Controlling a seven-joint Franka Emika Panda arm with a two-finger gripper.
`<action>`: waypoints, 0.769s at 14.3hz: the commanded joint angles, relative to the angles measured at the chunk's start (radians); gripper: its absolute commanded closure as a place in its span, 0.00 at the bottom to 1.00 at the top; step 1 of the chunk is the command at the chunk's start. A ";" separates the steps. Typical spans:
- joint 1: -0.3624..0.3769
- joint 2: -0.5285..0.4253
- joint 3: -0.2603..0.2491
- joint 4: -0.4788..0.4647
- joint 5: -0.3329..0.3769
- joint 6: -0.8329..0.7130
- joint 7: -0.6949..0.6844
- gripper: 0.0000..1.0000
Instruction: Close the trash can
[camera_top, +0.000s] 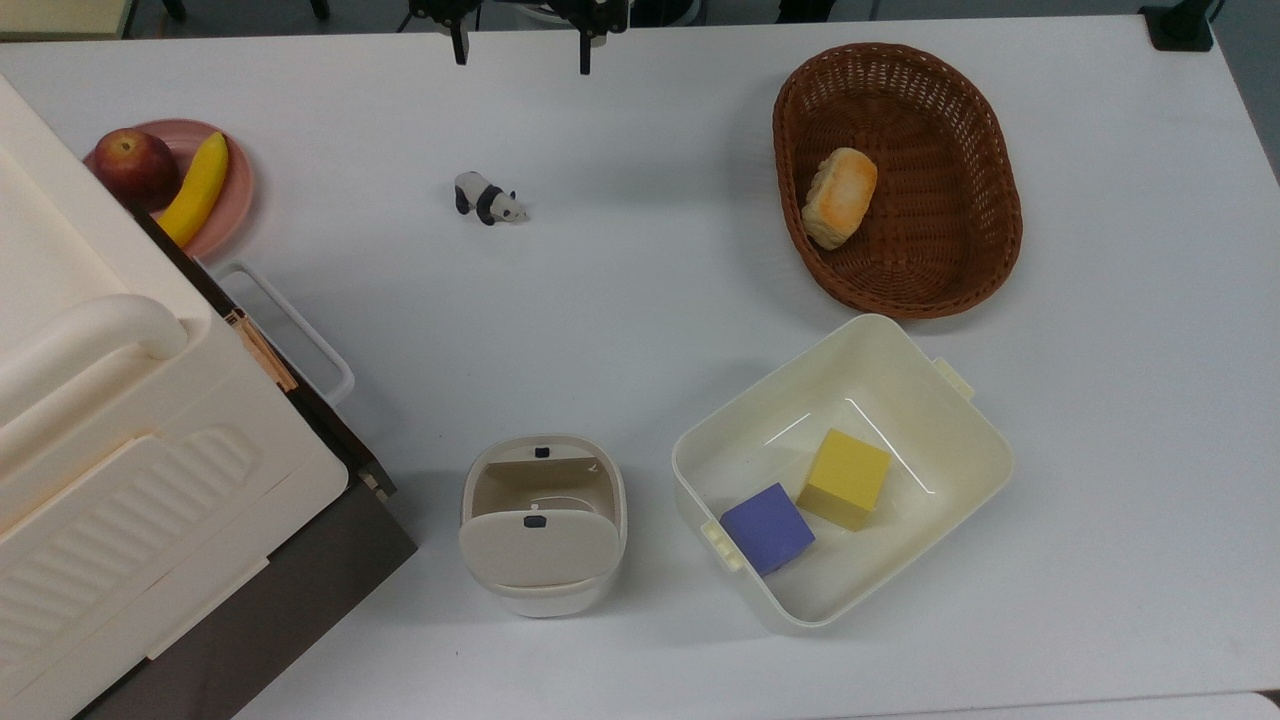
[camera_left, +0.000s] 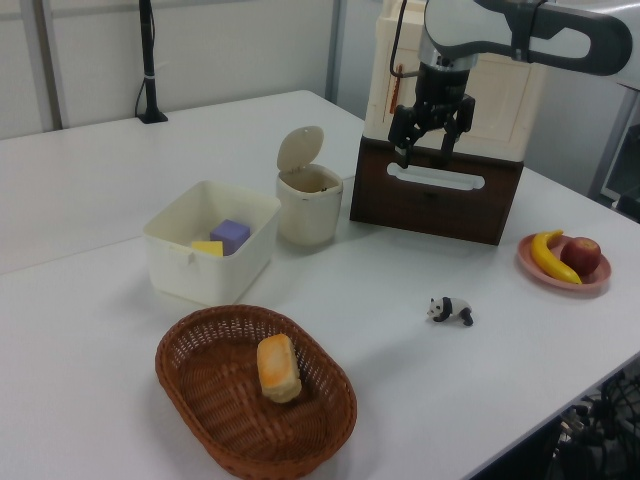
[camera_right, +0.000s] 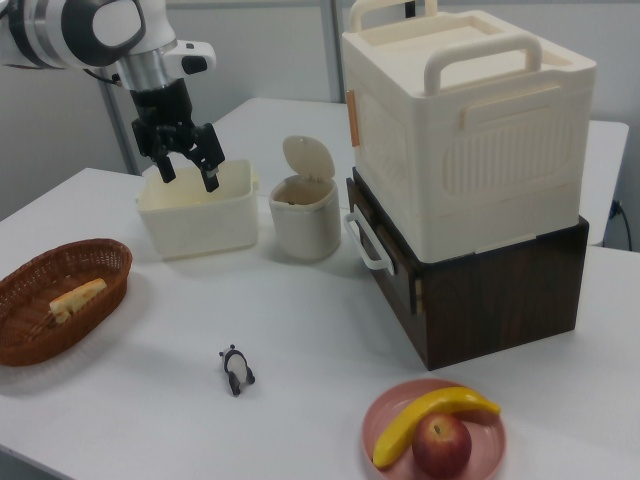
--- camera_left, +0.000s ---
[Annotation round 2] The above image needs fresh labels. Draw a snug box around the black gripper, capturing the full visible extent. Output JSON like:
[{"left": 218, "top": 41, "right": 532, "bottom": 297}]
[{"left": 387, "top": 62, "right": 477, "bottom": 170}]

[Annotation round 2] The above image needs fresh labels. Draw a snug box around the small cream lidded trash can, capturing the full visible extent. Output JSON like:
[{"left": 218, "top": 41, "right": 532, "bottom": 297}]
[{"left": 275, "top": 125, "right": 345, "bottom": 246}]

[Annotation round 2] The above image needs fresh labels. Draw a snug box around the dark wooden drawer box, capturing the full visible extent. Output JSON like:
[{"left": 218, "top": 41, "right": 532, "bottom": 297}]
[{"left": 349, "top": 133, "right": 525, "bottom": 247}]

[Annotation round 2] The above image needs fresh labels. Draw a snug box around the yellow toy banana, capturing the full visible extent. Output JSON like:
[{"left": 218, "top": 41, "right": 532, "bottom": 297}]
[{"left": 530, "top": 229, "right": 584, "bottom": 286}]

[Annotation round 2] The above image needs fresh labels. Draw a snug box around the panda figurine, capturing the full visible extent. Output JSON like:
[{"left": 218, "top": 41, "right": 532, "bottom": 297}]
[{"left": 426, "top": 296, "right": 475, "bottom": 327}]

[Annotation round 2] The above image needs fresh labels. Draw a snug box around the red toy apple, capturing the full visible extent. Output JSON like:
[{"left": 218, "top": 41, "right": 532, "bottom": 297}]
[{"left": 559, "top": 236, "right": 602, "bottom": 276}]

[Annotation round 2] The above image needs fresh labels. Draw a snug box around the pink plate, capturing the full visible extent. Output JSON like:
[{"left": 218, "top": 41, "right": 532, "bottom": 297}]
[{"left": 517, "top": 232, "right": 613, "bottom": 299}]

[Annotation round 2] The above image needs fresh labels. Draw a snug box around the purple foam cube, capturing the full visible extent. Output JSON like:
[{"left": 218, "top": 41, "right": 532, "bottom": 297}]
[{"left": 209, "top": 218, "right": 251, "bottom": 256}]

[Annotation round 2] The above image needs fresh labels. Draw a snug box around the yellow foam block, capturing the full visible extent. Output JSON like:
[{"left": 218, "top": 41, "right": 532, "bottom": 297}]
[{"left": 190, "top": 240, "right": 225, "bottom": 258}]

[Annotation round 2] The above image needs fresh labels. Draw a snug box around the white open plastic bin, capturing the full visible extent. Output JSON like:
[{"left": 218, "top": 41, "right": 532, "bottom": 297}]
[{"left": 142, "top": 180, "right": 282, "bottom": 306}]

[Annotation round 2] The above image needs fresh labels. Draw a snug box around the toy bread loaf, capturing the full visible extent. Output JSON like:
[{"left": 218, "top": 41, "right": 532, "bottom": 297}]
[{"left": 256, "top": 333, "right": 303, "bottom": 404}]

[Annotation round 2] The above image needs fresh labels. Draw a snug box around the brown wicker basket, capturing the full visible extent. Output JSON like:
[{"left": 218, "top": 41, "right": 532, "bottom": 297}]
[{"left": 154, "top": 304, "right": 358, "bottom": 476}]

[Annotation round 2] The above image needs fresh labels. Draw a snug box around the white drawer handle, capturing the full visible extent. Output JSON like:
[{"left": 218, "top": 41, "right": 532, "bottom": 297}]
[{"left": 386, "top": 162, "right": 485, "bottom": 192}]

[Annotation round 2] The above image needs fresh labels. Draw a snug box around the cream storage box with handles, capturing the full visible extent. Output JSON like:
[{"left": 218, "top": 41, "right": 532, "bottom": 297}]
[{"left": 363, "top": 0, "right": 549, "bottom": 164}]

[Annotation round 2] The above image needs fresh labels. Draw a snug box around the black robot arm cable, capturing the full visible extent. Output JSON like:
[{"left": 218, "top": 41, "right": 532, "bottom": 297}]
[{"left": 387, "top": 0, "right": 426, "bottom": 80}]

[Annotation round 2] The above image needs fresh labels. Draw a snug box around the black cable bundle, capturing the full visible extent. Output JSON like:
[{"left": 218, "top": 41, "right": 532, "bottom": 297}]
[{"left": 549, "top": 369, "right": 640, "bottom": 480}]

